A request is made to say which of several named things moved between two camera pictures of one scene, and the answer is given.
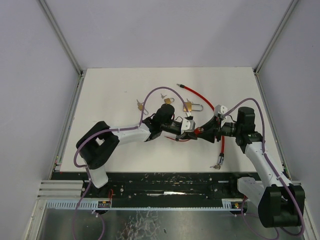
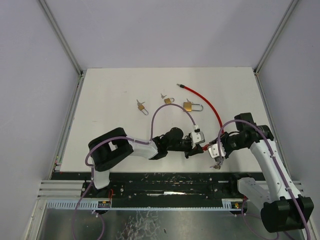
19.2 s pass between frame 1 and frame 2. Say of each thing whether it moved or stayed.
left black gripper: moved
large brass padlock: stayed
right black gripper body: moved
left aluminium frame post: stayed
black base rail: stayed
